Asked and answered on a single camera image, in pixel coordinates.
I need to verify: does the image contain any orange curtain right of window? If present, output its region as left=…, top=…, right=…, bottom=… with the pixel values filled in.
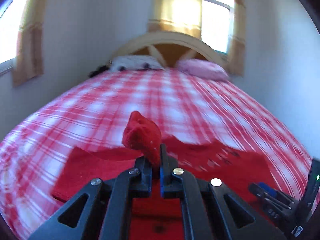
left=227, top=0, right=246, bottom=76

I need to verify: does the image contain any black item beside pillow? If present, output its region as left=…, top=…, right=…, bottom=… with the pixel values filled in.
left=88, top=65, right=110, bottom=78

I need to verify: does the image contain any pink pillow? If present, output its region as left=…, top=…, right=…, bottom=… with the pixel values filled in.
left=175, top=59, right=229, bottom=81

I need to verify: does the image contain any red knitted sweater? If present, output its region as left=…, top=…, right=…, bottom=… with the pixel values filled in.
left=51, top=111, right=276, bottom=239

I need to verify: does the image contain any orange curtain on left wall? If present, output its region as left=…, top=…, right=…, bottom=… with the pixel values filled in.
left=11, top=0, right=47, bottom=87

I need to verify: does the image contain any cream wooden headboard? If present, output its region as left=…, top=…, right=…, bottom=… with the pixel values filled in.
left=108, top=31, right=227, bottom=68

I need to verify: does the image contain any red white plaid bedspread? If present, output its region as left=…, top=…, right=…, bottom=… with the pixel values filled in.
left=1, top=70, right=311, bottom=239

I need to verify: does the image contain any white patterned pillow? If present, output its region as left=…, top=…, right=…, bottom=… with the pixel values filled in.
left=109, top=55, right=164, bottom=72

